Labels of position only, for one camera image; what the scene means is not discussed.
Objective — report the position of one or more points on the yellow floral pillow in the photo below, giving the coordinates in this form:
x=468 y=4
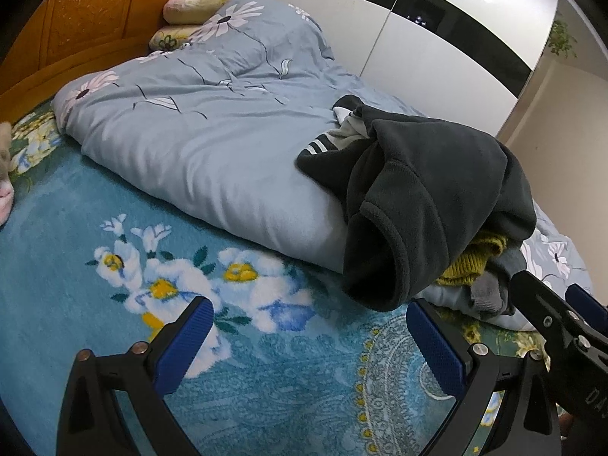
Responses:
x=168 y=37

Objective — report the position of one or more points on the black white-striped garment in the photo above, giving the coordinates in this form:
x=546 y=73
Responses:
x=323 y=166

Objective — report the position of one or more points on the olive knitted sweater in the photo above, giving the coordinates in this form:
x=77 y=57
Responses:
x=470 y=261

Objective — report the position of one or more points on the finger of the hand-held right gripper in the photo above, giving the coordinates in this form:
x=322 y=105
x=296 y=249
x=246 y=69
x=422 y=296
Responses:
x=586 y=304
x=541 y=306

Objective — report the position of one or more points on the beige pink cloth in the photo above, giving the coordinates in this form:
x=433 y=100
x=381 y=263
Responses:
x=4 y=175

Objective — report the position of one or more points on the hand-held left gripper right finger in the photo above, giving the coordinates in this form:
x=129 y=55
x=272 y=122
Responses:
x=434 y=349

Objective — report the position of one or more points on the green plant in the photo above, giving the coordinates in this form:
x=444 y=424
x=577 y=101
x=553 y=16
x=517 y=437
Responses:
x=564 y=38

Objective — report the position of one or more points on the yellow pink pillow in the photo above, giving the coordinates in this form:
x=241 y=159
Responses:
x=190 y=7

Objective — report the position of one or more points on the light grey garment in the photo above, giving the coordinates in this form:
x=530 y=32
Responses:
x=350 y=128

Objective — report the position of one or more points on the pale blue floral duvet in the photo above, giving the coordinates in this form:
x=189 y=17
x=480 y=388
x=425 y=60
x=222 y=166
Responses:
x=190 y=142

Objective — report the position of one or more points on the white black wardrobe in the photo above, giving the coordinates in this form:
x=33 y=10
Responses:
x=427 y=57

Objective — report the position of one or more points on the dark grey fleece jacket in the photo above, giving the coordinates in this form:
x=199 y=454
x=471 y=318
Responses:
x=427 y=190

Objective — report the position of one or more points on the wooden headboard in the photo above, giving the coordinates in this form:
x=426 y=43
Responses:
x=95 y=19

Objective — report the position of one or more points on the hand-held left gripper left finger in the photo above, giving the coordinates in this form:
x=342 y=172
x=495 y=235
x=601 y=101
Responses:
x=187 y=342

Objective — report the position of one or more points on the teal floral blanket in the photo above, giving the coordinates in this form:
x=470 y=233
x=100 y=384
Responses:
x=71 y=270

